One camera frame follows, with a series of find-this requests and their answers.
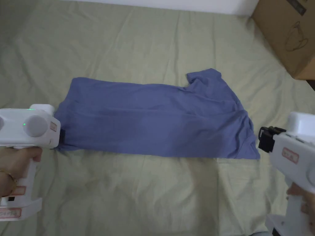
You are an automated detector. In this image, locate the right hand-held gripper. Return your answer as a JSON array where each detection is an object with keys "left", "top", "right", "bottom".
[{"left": 257, "top": 112, "right": 315, "bottom": 236}]

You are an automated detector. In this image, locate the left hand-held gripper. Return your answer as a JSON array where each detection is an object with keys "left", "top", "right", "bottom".
[{"left": 0, "top": 104, "right": 66, "bottom": 221}]

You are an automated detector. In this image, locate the blue shirt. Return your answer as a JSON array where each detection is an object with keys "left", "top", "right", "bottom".
[{"left": 53, "top": 69, "right": 261, "bottom": 160}]

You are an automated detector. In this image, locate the person's left forearm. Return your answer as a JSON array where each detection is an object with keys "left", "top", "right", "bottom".
[{"left": 0, "top": 169, "right": 19, "bottom": 199}]

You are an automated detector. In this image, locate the person's left hand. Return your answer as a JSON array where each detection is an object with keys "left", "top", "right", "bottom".
[{"left": 0, "top": 147, "right": 43, "bottom": 183}]

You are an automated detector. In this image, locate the person's right hand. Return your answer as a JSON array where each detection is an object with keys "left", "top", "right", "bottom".
[{"left": 286, "top": 183, "right": 315, "bottom": 222}]

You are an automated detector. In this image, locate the bed with pale green sheet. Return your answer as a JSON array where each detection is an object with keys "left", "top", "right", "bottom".
[{"left": 0, "top": 0, "right": 315, "bottom": 236}]

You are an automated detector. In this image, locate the brown cardboard carton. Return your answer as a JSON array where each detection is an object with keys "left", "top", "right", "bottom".
[{"left": 251, "top": 0, "right": 315, "bottom": 81}]

